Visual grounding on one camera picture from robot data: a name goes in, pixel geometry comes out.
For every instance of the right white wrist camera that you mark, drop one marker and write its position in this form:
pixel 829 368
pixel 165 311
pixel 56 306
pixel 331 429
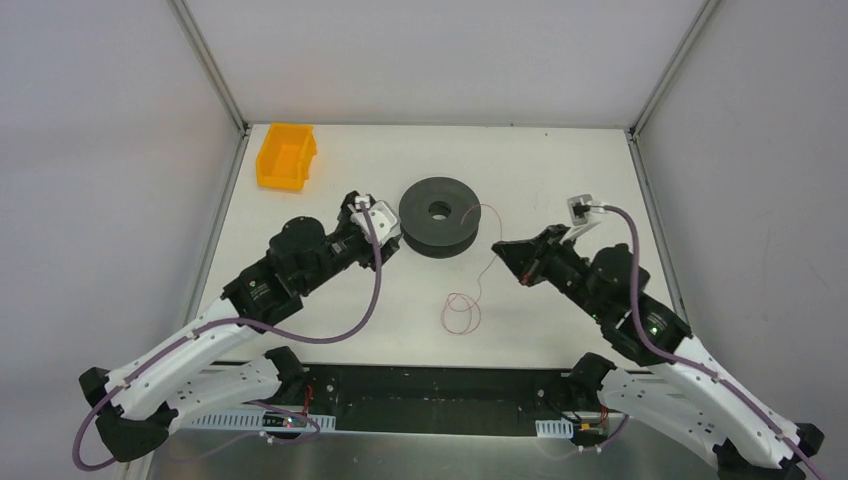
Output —
pixel 585 214

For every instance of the left white cable duct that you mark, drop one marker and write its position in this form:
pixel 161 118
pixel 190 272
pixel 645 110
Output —
pixel 253 419

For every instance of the white cable duct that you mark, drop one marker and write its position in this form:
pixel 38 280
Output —
pixel 253 419
pixel 557 429

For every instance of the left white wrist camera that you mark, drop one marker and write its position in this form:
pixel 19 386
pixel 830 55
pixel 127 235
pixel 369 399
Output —
pixel 377 219

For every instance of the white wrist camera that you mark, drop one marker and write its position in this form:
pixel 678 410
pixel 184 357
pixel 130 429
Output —
pixel 377 219
pixel 585 214

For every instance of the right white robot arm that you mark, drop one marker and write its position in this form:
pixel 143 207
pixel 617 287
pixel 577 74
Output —
pixel 710 413

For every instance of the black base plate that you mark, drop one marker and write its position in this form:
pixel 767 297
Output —
pixel 450 401

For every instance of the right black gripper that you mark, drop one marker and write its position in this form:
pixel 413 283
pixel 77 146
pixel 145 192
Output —
pixel 539 258

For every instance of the right white cable duct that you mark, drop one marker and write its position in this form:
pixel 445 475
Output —
pixel 557 429

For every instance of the black cable spool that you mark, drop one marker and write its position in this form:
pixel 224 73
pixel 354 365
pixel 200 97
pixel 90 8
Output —
pixel 439 217

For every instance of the orange plastic bin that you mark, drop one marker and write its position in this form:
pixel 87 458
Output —
pixel 285 157

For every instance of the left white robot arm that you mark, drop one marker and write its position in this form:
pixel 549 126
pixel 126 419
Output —
pixel 135 408

